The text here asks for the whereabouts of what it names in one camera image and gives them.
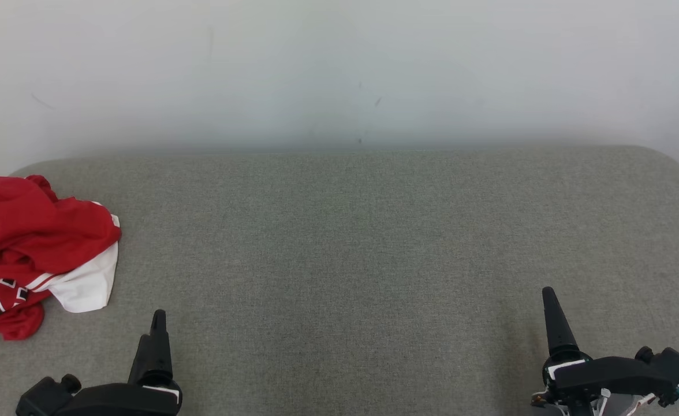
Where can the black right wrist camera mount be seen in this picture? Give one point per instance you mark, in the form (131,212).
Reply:
(628,372)

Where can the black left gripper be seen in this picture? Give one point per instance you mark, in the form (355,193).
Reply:
(157,398)

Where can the red shorts white trim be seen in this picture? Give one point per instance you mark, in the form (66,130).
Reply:
(33,231)

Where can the grey fabric sofa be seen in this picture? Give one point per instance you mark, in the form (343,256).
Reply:
(339,260)

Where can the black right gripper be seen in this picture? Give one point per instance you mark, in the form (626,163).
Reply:
(564,404)

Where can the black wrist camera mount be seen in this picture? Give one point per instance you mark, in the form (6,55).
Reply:
(628,372)
(74,401)

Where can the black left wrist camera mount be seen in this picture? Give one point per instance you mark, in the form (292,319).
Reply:
(74,401)

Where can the red basketball jersey white sleeves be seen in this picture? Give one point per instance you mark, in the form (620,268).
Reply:
(82,286)

